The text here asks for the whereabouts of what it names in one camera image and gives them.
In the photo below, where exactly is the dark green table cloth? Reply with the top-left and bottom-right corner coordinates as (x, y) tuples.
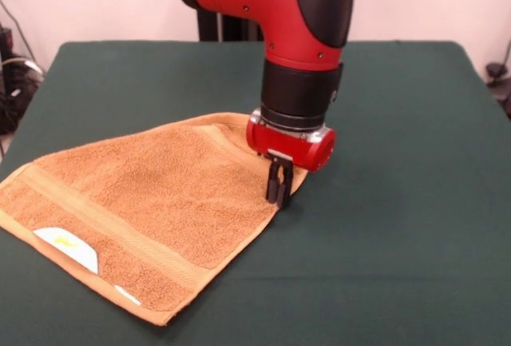
(0, 40), (511, 346)

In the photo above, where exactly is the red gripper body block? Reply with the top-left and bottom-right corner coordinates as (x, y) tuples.
(245, 109), (337, 173)

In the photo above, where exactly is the tan terry towel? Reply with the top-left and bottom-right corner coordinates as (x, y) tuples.
(0, 112), (311, 327)

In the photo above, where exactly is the small black adapter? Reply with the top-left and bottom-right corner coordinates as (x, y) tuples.
(0, 26), (15, 55)

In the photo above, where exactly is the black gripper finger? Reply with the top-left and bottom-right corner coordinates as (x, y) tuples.
(264, 156), (285, 203)
(276, 158), (295, 208)

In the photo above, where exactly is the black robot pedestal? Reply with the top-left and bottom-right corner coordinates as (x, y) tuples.
(196, 6), (265, 42)

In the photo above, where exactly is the black cable heap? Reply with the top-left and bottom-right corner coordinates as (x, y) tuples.
(0, 0), (46, 136)

